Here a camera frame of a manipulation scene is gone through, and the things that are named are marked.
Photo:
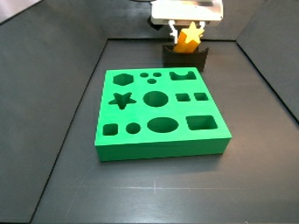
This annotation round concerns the black curved fixture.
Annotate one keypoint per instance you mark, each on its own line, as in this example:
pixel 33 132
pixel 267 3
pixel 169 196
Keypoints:
pixel 177 59

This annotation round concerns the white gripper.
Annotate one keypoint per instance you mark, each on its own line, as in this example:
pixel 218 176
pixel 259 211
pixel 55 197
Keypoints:
pixel 179 12

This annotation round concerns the green foam shape-sorter block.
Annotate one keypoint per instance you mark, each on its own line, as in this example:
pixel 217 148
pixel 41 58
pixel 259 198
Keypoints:
pixel 158 114

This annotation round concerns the yellow star-profile bar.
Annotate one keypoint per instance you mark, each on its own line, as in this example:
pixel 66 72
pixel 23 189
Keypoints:
pixel 190 39

